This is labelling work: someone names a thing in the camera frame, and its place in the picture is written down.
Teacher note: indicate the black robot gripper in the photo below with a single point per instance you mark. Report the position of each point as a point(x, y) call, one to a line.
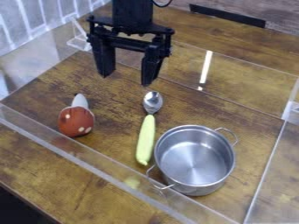
point(130, 30)

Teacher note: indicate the black bar on table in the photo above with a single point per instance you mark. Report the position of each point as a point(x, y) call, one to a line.
point(228, 16)

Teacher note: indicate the red toy mushroom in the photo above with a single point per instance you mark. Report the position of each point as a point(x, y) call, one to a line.
point(76, 119)

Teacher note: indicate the stainless steel pot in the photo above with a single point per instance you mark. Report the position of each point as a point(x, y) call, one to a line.
point(193, 159)

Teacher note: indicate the clear acrylic front barrier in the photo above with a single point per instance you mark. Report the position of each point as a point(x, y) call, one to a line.
point(188, 211)

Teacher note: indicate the clear acrylic barrier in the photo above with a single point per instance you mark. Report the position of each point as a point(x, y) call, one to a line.
point(274, 203)
point(188, 211)

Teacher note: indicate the clear acrylic right barrier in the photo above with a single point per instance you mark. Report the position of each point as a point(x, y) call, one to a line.
point(274, 203)

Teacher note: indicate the clear acrylic triangle bracket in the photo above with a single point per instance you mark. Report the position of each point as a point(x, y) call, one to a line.
point(78, 41)

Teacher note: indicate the green handled metal spoon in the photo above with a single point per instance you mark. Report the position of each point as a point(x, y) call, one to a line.
point(152, 103)

